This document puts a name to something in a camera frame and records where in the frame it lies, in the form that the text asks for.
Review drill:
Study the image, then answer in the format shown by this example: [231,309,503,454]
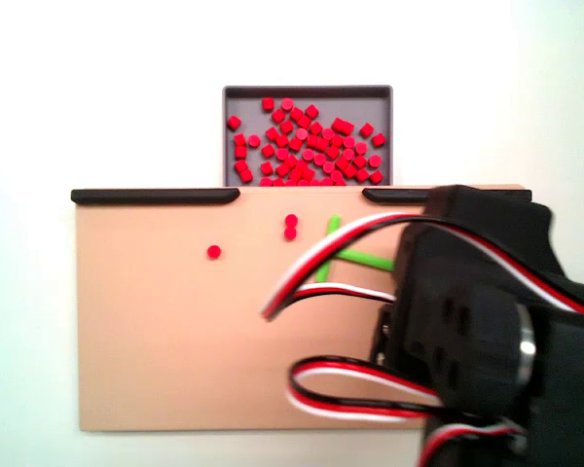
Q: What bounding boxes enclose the green T-shaped pusher tool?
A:
[314,214,396,284]

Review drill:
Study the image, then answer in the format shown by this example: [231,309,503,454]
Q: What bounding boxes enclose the beige flat board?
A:
[72,183,534,433]

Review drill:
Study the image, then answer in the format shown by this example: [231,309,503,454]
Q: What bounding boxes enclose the grey shallow tray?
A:
[222,85,394,188]

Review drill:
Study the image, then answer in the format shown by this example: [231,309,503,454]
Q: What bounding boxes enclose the red white black servo cable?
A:
[287,356,445,424]
[261,211,584,323]
[415,418,528,467]

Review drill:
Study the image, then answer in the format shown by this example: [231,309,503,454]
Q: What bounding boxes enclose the black foam guard rail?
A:
[361,186,534,205]
[70,188,241,206]

